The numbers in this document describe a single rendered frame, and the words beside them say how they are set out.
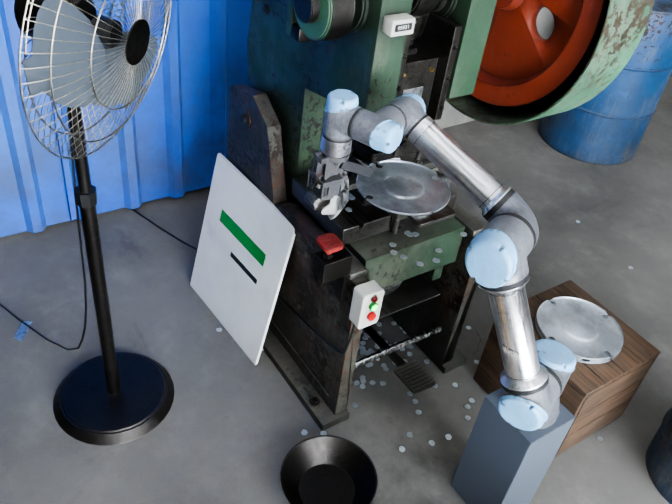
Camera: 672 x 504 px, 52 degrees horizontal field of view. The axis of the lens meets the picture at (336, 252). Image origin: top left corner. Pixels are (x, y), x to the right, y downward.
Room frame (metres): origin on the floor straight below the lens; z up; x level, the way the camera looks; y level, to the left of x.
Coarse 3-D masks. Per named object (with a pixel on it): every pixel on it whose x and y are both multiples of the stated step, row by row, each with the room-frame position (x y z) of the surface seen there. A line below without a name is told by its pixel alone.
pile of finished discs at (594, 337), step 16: (544, 304) 1.80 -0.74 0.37; (560, 304) 1.81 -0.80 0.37; (576, 304) 1.82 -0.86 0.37; (592, 304) 1.83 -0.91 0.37; (544, 320) 1.72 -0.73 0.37; (560, 320) 1.73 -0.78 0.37; (576, 320) 1.73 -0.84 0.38; (592, 320) 1.75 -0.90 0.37; (608, 320) 1.76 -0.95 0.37; (544, 336) 1.64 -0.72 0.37; (560, 336) 1.65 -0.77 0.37; (576, 336) 1.66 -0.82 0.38; (592, 336) 1.67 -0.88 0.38; (608, 336) 1.68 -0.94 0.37; (576, 352) 1.59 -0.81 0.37; (592, 352) 1.60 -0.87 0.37; (608, 352) 1.62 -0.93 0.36
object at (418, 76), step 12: (420, 48) 1.89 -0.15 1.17; (408, 60) 1.80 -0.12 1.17; (420, 60) 1.81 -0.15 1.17; (432, 60) 1.83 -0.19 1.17; (408, 72) 1.78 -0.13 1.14; (420, 72) 1.81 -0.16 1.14; (432, 72) 1.84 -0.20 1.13; (408, 84) 1.79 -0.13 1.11; (420, 84) 1.82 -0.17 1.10; (432, 84) 1.85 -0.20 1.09; (420, 96) 1.82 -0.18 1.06; (408, 144) 1.78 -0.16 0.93
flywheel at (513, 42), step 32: (512, 0) 2.02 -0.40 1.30; (544, 0) 1.98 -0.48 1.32; (576, 0) 1.90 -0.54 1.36; (608, 0) 1.81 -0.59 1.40; (512, 32) 2.04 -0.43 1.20; (576, 32) 1.83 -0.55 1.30; (512, 64) 2.02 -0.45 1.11; (544, 64) 1.93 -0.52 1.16; (576, 64) 1.81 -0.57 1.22; (480, 96) 2.04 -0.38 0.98; (512, 96) 1.94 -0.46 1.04; (544, 96) 1.86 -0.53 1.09
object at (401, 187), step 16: (384, 160) 1.90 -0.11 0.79; (400, 160) 1.91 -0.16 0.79; (384, 176) 1.81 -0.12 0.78; (400, 176) 1.82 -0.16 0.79; (416, 176) 1.84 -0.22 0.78; (368, 192) 1.71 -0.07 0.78; (384, 192) 1.73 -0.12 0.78; (400, 192) 1.73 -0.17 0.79; (416, 192) 1.74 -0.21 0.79; (432, 192) 1.76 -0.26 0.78; (448, 192) 1.78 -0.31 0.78; (384, 208) 1.64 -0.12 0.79; (400, 208) 1.65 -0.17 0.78; (416, 208) 1.67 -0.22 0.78; (432, 208) 1.68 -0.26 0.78
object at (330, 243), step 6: (324, 234) 1.51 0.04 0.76; (330, 234) 1.51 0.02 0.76; (318, 240) 1.48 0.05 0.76; (324, 240) 1.48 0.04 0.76; (330, 240) 1.49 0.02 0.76; (336, 240) 1.49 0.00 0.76; (324, 246) 1.46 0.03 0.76; (330, 246) 1.46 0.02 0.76; (336, 246) 1.46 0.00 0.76; (342, 246) 1.47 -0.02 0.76; (330, 252) 1.45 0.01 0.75
